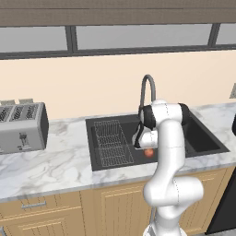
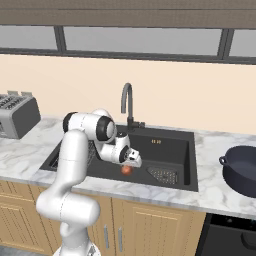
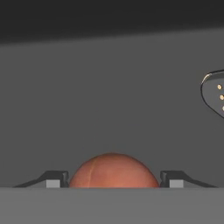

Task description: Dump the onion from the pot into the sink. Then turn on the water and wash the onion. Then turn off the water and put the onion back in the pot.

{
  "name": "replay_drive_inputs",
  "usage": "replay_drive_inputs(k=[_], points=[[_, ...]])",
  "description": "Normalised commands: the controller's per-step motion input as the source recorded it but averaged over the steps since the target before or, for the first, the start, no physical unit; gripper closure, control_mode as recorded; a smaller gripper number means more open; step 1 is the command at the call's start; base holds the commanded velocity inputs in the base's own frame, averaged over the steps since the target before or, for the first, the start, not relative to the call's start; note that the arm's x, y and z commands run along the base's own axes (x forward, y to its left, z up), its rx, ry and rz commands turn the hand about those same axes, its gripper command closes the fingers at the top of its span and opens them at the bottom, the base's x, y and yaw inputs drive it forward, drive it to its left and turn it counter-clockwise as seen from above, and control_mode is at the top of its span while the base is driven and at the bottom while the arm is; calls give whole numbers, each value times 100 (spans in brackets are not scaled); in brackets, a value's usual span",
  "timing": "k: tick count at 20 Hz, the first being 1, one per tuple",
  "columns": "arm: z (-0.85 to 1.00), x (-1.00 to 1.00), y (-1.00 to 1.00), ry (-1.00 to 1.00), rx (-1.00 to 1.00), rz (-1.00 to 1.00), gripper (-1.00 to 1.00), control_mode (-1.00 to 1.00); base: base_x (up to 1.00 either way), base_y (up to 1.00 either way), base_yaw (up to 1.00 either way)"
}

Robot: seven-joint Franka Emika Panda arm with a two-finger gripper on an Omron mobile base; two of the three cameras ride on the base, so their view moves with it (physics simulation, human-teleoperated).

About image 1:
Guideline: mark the pale bread slice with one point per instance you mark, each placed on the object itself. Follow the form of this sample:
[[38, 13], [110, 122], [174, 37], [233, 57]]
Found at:
[[6, 102], [26, 100]]

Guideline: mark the dark-framed window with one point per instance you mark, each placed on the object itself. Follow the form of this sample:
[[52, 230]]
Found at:
[[123, 38]]

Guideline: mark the grey curved tap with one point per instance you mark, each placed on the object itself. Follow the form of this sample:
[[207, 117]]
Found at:
[[143, 89]]

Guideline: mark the wooden cupboard door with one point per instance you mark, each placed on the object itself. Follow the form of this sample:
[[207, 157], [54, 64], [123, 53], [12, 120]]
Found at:
[[212, 187], [123, 209], [46, 226]]

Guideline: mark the black kitchen sink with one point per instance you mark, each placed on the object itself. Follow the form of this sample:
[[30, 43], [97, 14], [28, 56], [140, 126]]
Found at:
[[202, 138]]

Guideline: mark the brown window blind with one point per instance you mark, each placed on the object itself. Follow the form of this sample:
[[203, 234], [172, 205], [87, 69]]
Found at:
[[116, 12]]

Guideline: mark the black dishwasher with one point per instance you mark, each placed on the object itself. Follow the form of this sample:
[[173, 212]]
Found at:
[[226, 209]]

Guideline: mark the wooden drawer front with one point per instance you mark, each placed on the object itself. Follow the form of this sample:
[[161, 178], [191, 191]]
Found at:
[[61, 202]]

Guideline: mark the grey wall socket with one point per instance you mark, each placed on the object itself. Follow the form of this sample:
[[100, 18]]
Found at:
[[233, 91]]

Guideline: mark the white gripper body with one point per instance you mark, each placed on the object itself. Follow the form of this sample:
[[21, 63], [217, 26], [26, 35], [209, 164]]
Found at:
[[148, 139]]

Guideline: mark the black pot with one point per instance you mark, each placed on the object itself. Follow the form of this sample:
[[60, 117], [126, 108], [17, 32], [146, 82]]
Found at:
[[234, 124]]

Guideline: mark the red onion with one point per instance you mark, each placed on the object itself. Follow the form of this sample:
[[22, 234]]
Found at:
[[149, 153]]

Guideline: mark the grey four-slot toaster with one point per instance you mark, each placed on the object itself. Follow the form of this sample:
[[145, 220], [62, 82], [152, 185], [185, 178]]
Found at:
[[21, 132]]

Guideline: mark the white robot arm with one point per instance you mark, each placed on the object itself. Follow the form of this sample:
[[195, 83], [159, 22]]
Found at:
[[170, 144]]

